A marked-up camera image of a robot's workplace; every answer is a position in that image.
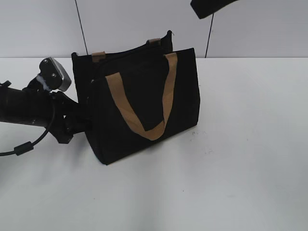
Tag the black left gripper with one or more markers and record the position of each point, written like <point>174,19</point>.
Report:
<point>70,118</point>

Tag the black bag with tan handles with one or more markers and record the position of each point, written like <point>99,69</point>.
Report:
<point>136,98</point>

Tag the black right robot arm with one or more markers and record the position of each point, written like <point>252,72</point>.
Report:
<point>205,8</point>

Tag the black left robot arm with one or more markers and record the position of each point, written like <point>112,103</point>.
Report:
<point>29,106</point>

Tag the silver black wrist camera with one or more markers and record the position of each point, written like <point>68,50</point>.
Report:
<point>53,76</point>

